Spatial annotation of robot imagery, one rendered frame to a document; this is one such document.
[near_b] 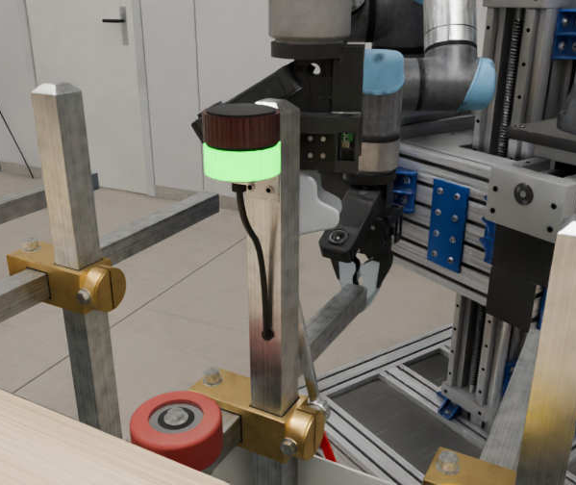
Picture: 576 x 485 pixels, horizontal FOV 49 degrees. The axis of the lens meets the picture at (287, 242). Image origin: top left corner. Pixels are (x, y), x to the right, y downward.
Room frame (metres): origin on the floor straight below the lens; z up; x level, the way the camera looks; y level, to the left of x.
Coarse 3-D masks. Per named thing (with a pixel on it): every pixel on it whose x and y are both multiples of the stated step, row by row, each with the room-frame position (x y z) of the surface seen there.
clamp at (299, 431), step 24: (240, 384) 0.56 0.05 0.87; (240, 408) 0.52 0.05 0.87; (288, 408) 0.52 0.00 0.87; (312, 408) 0.52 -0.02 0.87; (240, 432) 0.52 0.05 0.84; (264, 432) 0.51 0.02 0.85; (288, 432) 0.50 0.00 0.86; (312, 432) 0.50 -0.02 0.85; (264, 456) 0.51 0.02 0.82; (288, 456) 0.50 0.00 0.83; (312, 456) 0.51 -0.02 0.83
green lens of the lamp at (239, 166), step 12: (204, 144) 0.49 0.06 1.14; (204, 156) 0.48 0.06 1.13; (216, 156) 0.47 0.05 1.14; (228, 156) 0.46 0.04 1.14; (240, 156) 0.46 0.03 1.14; (252, 156) 0.46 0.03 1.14; (264, 156) 0.47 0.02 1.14; (276, 156) 0.48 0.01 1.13; (216, 168) 0.47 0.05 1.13; (228, 168) 0.46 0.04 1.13; (240, 168) 0.46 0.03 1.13; (252, 168) 0.46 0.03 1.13; (264, 168) 0.47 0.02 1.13; (276, 168) 0.48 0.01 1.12; (228, 180) 0.46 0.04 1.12; (240, 180) 0.46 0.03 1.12; (252, 180) 0.46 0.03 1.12
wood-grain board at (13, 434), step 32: (0, 416) 0.47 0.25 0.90; (32, 416) 0.47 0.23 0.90; (64, 416) 0.47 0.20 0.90; (0, 448) 0.43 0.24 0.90; (32, 448) 0.43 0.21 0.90; (64, 448) 0.43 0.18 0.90; (96, 448) 0.43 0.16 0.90; (128, 448) 0.43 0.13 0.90; (0, 480) 0.39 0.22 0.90; (32, 480) 0.39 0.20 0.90; (64, 480) 0.39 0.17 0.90; (96, 480) 0.39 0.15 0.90; (128, 480) 0.39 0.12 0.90; (160, 480) 0.39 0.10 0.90; (192, 480) 0.39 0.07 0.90
